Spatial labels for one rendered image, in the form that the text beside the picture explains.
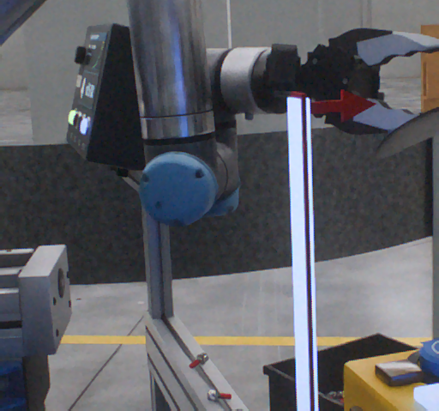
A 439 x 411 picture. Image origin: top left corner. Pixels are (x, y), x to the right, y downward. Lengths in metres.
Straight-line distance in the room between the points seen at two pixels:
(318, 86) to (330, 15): 4.06
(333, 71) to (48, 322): 0.40
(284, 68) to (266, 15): 5.89
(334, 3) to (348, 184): 2.45
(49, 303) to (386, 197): 1.88
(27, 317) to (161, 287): 0.28
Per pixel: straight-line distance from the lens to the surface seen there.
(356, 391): 0.44
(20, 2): 1.07
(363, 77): 0.93
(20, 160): 2.50
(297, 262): 0.67
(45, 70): 7.16
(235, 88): 0.96
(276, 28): 6.71
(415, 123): 0.69
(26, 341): 0.98
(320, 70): 0.91
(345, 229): 2.65
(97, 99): 1.19
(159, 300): 1.19
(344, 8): 4.96
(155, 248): 1.17
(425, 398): 0.40
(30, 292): 0.96
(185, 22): 0.88
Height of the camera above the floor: 1.24
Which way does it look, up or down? 11 degrees down
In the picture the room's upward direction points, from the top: 2 degrees counter-clockwise
